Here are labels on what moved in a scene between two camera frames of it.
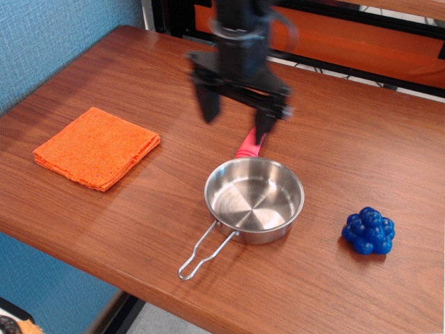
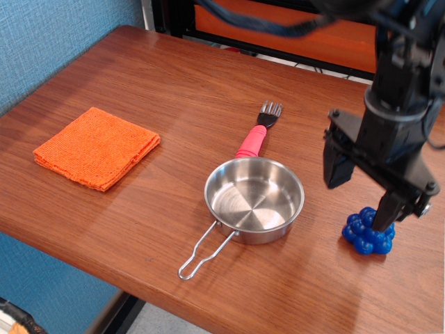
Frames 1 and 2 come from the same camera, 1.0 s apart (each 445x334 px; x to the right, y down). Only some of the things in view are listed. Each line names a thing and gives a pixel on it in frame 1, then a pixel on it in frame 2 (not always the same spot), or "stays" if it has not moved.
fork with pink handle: x=249 y=148 stays
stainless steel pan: x=260 y=200 stays
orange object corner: x=27 y=327 → x=18 y=328
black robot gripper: x=240 y=67 → x=386 y=142
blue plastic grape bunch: x=369 y=232 stays
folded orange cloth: x=94 y=147 stays
